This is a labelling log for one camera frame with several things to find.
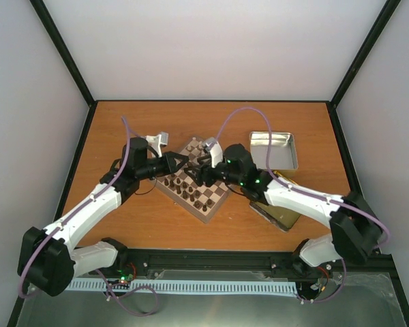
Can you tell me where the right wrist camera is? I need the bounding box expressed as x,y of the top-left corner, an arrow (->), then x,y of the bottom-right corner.
202,137 -> 224,168

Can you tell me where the wooden chessboard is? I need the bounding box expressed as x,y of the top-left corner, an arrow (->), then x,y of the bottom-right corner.
156,136 -> 231,223

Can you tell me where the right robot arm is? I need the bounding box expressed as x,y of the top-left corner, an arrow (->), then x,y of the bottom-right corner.
184,144 -> 386,267

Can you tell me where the black enclosure frame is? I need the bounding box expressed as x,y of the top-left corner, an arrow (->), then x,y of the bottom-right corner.
6,0 -> 409,327

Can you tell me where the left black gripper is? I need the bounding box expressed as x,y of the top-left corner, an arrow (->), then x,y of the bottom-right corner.
138,151 -> 190,181

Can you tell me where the green circuit board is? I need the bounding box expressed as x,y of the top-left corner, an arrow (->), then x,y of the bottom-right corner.
119,267 -> 136,283

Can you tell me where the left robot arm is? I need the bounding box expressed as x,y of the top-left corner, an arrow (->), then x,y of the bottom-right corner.
17,138 -> 189,296

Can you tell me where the silver open tin box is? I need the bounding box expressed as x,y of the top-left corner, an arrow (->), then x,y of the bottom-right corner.
249,131 -> 299,172

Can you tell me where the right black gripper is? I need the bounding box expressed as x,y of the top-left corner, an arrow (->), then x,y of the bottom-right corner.
184,156 -> 243,187

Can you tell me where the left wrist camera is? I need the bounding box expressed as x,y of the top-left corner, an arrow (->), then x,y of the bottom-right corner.
145,131 -> 169,157

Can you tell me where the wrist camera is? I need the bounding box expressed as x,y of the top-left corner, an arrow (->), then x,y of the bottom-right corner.
202,137 -> 224,168
145,131 -> 169,157

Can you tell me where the light blue cable duct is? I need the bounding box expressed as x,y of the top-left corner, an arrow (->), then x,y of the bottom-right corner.
70,279 -> 299,296

